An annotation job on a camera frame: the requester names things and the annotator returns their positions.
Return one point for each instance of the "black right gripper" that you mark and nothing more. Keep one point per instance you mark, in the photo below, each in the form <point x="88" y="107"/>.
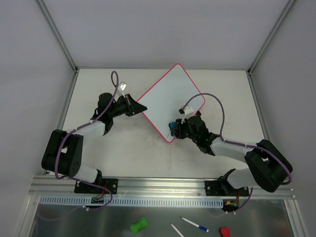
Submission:
<point x="179" y="130"/>

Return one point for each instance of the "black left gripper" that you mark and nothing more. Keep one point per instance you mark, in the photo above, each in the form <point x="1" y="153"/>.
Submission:
<point x="128" y="105"/>

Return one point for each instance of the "blue whiteboard eraser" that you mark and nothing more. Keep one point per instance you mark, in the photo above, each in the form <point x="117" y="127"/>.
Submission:
<point x="172" y="128"/>

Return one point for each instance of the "pink framed whiteboard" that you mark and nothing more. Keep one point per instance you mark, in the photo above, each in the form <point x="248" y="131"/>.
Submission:
<point x="165" y="97"/>

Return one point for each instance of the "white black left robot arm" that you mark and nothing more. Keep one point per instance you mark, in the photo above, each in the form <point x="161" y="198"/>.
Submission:
<point x="63" y="153"/>

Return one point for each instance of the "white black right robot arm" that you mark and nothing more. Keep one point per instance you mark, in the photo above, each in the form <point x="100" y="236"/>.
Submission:
<point x="266" y="166"/>

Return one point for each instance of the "black whiteboard stand clip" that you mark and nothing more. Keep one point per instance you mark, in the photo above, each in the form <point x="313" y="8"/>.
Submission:
<point x="198" y="113"/>

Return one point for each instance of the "white marker red tip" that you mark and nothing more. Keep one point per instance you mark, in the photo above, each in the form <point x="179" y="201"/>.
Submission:
<point x="176" y="230"/>

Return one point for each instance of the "white marker blue cap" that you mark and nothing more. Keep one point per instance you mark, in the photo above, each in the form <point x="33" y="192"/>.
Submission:
<point x="195" y="224"/>

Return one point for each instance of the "green bone shaped toy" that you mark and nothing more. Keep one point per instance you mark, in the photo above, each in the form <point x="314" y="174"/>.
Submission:
<point x="138" y="226"/>

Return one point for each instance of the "red toy piece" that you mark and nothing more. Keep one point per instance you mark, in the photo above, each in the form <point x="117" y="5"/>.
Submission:
<point x="225" y="232"/>

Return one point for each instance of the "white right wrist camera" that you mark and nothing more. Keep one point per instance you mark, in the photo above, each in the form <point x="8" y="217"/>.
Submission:
<point x="186" y="112"/>

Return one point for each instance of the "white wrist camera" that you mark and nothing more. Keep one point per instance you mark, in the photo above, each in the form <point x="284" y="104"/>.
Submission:
<point x="122" y="87"/>
<point x="186" y="112"/>

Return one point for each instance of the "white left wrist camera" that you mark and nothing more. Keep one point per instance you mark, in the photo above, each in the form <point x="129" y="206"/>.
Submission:
<point x="122" y="87"/>

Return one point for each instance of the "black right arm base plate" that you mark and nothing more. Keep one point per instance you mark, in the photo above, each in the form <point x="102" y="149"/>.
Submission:
<point x="219" y="188"/>

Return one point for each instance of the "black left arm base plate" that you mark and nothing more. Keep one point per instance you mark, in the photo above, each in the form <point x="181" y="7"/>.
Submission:
<point x="109" y="183"/>

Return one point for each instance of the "aluminium mounting rail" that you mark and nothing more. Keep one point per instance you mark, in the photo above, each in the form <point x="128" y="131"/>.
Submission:
<point x="148" y="187"/>

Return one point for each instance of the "white slotted cable duct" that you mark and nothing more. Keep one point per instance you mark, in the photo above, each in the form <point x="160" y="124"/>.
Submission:
<point x="134" y="201"/>

